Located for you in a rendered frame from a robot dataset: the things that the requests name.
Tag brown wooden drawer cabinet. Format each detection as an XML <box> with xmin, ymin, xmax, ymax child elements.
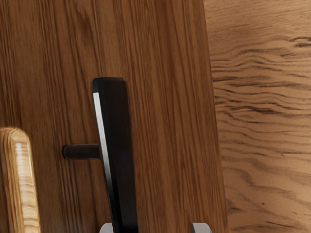
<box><xmin>0</xmin><ymin>0</ymin><xmax>230</xmax><ymax>233</ymax></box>

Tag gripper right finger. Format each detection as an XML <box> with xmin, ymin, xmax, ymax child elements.
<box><xmin>190</xmin><ymin>222</ymin><xmax>213</xmax><ymax>233</ymax></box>

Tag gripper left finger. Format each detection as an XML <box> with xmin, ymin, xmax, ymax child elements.
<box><xmin>99</xmin><ymin>222</ymin><xmax>115</xmax><ymax>233</ymax></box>

